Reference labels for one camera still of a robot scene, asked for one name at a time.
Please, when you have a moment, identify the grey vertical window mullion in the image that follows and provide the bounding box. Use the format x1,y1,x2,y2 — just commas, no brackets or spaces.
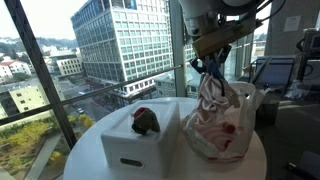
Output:
168,0,188,98

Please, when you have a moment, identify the dark computer monitor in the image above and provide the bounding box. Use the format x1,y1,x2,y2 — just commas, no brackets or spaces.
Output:
249,55,297,95

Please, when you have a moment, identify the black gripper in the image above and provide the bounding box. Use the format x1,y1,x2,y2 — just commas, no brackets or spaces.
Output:
189,44,233,82

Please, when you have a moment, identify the dark slanted window frame post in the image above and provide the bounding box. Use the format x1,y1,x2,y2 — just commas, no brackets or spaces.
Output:
3,0,78,150

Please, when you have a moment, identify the white red plastic shopping bag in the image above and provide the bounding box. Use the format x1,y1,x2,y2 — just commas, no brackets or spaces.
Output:
181,81,268,163

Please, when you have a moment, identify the dark green plush toy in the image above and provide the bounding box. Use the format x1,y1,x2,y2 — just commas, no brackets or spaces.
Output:
131,106,161,136

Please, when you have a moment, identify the grey horizontal window railing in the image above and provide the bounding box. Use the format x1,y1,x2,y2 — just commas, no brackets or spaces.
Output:
0,64,184,127

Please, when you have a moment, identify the white paper notice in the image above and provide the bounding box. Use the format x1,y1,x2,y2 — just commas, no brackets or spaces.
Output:
283,14,302,34

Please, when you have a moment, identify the wrist camera with tan mount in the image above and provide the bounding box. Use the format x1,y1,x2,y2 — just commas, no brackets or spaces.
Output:
192,19,258,60

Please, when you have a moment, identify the white plastic basket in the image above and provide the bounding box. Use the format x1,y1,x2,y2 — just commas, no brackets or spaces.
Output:
100,99,181,179

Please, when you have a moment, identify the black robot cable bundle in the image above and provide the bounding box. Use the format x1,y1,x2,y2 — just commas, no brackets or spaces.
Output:
255,0,288,24

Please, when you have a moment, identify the grey electronic device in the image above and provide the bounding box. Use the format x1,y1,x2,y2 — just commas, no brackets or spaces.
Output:
295,28,320,83

